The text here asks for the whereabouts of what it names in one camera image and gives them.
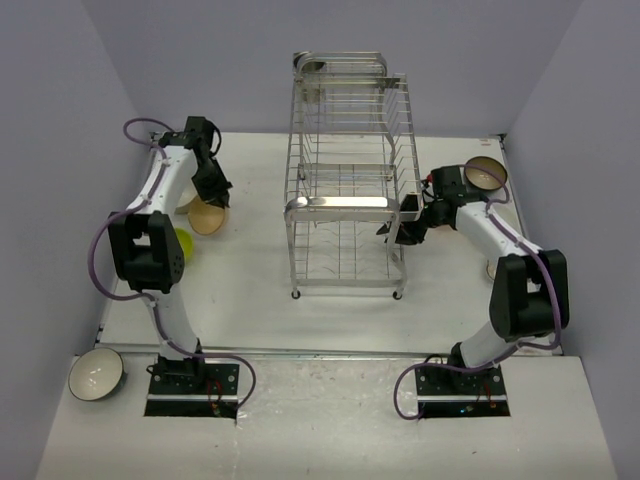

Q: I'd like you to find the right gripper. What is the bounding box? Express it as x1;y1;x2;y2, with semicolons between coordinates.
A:
378;192;448;246

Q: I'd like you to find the beige patterned bowl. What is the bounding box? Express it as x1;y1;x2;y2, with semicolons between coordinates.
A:
174;183;198;215

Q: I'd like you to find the lime green bowl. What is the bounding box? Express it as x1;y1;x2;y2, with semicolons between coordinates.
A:
174;228;195;262

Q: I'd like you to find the dark blue bowl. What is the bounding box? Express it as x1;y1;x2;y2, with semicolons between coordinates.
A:
464;156;508;191

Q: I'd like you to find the beige scalloped bowl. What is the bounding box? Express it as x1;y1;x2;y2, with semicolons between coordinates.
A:
485;261;496;280

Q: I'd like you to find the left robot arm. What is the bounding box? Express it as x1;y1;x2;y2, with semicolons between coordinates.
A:
107;116;232;393

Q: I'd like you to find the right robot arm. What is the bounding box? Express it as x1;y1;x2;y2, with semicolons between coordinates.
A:
378;162;569;393

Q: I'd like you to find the stainless steel dish rack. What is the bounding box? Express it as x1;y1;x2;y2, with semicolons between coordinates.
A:
284;51;421;300

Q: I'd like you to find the steel perforated cutlery holder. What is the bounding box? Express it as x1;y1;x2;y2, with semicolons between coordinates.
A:
292;51;325;104

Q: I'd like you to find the white bowl dark outside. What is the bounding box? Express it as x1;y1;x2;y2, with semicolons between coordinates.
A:
67;348;127;402

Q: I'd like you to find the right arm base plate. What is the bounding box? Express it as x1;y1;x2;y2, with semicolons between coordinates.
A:
415;354;510;419

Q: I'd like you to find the aluminium table rail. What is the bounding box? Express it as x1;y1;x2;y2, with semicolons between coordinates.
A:
94;324;566;365

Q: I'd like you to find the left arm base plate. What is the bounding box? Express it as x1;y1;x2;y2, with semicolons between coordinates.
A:
144;363;240;420

